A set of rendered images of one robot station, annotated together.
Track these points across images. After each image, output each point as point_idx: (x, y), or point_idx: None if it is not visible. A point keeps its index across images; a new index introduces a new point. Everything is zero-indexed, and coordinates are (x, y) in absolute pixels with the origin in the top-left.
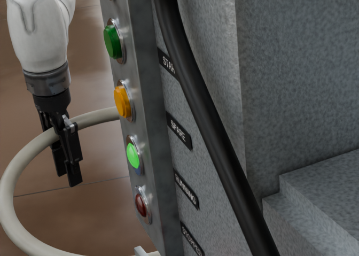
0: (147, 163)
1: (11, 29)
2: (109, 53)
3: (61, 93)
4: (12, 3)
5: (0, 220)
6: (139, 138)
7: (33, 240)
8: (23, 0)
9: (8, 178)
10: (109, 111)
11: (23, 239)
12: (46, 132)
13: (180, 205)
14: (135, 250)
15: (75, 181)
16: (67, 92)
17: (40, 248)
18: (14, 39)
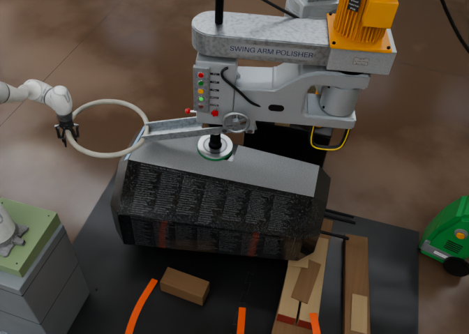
0: (206, 97)
1: (61, 104)
2: (200, 85)
3: None
4: (61, 95)
5: (100, 156)
6: (204, 95)
7: (117, 152)
8: (63, 93)
9: (83, 148)
10: (73, 116)
11: (114, 154)
12: (68, 132)
13: (210, 101)
14: (142, 136)
15: None
16: None
17: (121, 152)
18: (62, 107)
